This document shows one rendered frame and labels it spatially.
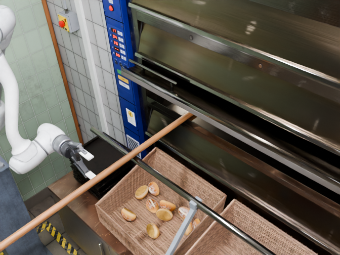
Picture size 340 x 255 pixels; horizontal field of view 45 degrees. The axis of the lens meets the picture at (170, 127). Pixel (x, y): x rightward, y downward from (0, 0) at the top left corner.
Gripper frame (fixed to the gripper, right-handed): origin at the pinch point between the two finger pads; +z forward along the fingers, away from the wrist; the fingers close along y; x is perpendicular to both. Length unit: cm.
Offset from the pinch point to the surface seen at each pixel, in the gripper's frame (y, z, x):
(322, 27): -67, 67, -57
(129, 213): 55, -7, -18
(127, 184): 48, -19, -28
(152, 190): 55, -10, -40
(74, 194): -0.4, 7.0, 14.7
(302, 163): -24, 77, -41
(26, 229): 0.0, 7.4, 37.7
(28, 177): 91, -115, -5
